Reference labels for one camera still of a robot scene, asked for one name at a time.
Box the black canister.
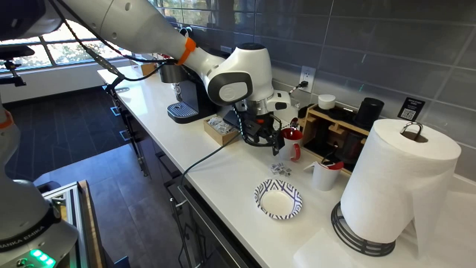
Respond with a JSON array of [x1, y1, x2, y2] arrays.
[[357, 96, 387, 133]]

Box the black wire towel holder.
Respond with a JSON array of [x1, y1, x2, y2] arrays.
[[329, 121, 426, 259]]

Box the white paper towel roll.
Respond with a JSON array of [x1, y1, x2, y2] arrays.
[[339, 118, 463, 261]]

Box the wooden table edge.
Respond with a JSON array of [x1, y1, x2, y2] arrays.
[[79, 179, 107, 268]]

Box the black camera stand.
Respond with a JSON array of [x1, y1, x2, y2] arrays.
[[0, 45, 37, 90]]

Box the wooden condiment organizer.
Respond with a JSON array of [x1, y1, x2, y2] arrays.
[[301, 104, 372, 173]]

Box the white framed window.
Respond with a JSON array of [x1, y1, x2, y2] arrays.
[[0, 18, 139, 70]]

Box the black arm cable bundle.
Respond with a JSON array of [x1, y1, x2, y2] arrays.
[[48, 0, 182, 90]]

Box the long blue cable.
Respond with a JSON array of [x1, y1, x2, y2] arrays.
[[182, 130, 246, 176]]

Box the aluminium profile frame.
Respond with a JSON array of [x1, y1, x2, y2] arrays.
[[42, 180, 94, 268]]

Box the white sachets stack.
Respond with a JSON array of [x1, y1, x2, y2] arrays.
[[207, 116, 223, 133], [217, 121, 235, 136]]

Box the black white patterned bowl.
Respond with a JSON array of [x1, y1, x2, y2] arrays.
[[253, 177, 305, 222]]

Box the black silver Keurig coffee machine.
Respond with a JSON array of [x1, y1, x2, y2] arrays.
[[159, 63, 223, 125]]

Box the open wooden box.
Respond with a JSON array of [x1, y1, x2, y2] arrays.
[[203, 115, 243, 148]]

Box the small white round container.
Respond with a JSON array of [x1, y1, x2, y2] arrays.
[[317, 93, 338, 112]]

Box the black QR code sign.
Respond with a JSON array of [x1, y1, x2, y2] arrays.
[[396, 96, 427, 124]]

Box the white cup with red stirrers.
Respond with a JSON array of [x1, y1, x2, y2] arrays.
[[310, 158, 345, 194], [278, 127, 305, 164]]

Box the white wall outlet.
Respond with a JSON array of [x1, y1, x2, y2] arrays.
[[298, 64, 319, 96]]

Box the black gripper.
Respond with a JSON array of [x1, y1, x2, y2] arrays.
[[243, 112, 287, 158]]

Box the loose white sachets pile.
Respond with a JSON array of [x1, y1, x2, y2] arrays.
[[271, 161, 295, 179]]

